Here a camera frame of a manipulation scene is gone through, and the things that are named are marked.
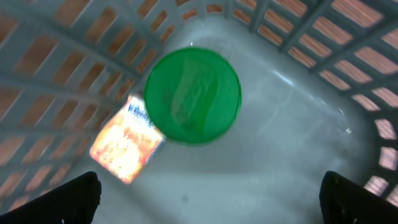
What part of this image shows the orange tissue pack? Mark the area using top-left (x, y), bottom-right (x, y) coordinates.
top-left (90, 95), bottom-right (164, 184)

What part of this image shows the grey plastic basket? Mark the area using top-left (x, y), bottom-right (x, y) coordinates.
top-left (1, 1), bottom-right (397, 223)

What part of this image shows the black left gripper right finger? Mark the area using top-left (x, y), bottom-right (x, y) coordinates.
top-left (319, 171), bottom-right (397, 224)

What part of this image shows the green lid jar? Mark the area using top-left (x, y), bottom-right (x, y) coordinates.
top-left (144, 47), bottom-right (242, 144)

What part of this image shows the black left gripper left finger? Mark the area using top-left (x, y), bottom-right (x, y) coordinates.
top-left (1, 171), bottom-right (101, 224)

